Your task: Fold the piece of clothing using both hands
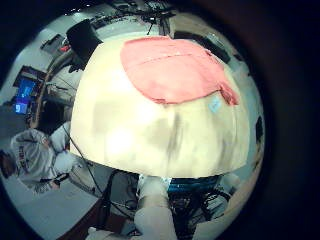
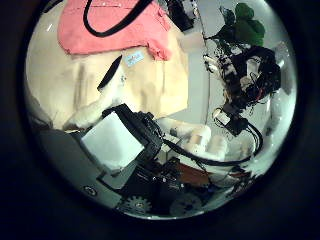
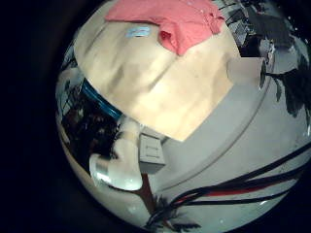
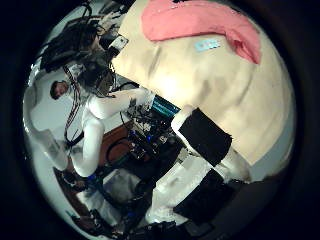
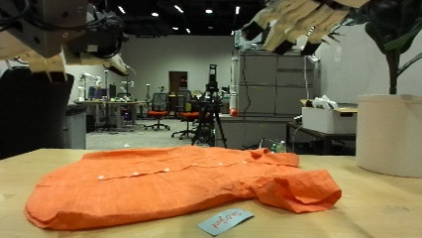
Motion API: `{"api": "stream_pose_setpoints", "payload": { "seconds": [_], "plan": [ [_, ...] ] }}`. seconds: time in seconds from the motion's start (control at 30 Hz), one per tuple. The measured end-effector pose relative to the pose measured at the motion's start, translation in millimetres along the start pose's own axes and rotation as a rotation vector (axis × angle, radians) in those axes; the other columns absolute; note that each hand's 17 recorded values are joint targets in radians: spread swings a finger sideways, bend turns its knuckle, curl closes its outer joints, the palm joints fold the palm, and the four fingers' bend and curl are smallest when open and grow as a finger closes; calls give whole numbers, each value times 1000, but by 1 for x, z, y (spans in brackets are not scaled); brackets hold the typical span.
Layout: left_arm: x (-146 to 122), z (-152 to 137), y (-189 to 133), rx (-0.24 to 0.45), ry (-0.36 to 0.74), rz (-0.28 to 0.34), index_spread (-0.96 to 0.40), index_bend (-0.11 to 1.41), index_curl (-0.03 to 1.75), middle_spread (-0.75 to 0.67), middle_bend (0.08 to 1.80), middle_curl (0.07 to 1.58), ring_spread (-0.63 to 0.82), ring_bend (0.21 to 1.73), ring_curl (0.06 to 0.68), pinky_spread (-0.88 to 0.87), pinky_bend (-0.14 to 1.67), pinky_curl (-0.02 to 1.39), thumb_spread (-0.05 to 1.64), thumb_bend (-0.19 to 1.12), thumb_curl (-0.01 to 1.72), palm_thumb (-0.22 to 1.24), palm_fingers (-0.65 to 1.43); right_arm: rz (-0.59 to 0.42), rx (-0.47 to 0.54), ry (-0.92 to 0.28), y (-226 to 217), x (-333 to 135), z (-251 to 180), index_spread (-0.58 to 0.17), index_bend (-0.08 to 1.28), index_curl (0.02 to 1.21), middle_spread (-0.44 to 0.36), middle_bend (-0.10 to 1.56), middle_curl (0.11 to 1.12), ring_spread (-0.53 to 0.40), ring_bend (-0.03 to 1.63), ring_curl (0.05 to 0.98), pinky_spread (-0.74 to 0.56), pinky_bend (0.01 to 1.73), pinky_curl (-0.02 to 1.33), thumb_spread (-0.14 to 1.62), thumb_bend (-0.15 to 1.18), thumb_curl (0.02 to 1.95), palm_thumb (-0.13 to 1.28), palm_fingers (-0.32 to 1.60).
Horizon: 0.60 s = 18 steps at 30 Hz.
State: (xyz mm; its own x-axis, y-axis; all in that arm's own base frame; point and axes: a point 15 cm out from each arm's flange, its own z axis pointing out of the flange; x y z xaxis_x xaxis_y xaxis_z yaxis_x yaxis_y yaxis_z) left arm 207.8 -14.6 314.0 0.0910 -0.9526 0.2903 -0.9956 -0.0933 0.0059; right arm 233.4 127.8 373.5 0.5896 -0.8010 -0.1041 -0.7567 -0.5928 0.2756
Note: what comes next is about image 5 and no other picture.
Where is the grey bin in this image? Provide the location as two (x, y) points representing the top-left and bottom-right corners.
(65, 104), (87, 150)

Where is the white storage box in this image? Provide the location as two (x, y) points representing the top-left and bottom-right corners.
(300, 106), (358, 135)

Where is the orange office chair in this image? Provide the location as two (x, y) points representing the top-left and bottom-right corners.
(143, 92), (171, 131)
(170, 90), (203, 140)

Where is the black camera tripod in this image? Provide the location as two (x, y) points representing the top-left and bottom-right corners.
(191, 63), (227, 149)

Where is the clear plastic bottle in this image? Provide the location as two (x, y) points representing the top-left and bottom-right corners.
(271, 140), (287, 154)

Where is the white round plant pot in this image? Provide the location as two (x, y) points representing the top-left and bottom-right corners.
(354, 93), (422, 179)

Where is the brown door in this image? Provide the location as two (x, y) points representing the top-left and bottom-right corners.
(169, 70), (189, 95)

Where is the black panel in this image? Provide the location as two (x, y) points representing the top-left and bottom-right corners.
(0, 67), (74, 161)

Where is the white crumpled cloth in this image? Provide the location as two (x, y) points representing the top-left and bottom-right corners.
(310, 94), (340, 111)

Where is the grey metal cabinet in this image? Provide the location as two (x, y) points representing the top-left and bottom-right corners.
(231, 49), (322, 118)

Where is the low grey counter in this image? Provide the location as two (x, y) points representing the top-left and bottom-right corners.
(215, 113), (292, 150)

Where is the light blue paper tag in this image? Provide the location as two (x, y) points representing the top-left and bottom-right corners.
(197, 207), (255, 237)

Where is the long work desk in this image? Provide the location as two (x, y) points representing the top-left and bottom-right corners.
(73, 98), (147, 132)

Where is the green leafy plant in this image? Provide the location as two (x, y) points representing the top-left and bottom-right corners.
(342, 0), (422, 96)

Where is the dark side table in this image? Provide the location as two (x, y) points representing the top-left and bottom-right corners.
(286, 121), (356, 156)

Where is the orange button shirt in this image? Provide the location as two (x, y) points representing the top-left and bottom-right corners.
(24, 145), (343, 231)

